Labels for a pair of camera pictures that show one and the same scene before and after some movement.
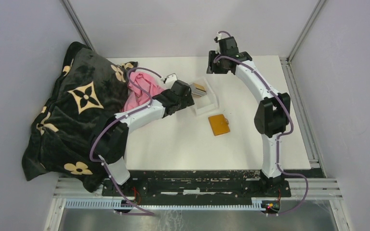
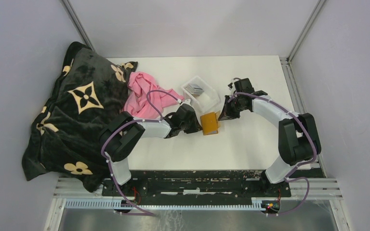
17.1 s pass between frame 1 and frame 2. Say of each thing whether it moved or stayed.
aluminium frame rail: stayed
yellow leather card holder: moved
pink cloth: stayed
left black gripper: moved
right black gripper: moved
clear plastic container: stayed
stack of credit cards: moved
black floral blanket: stayed
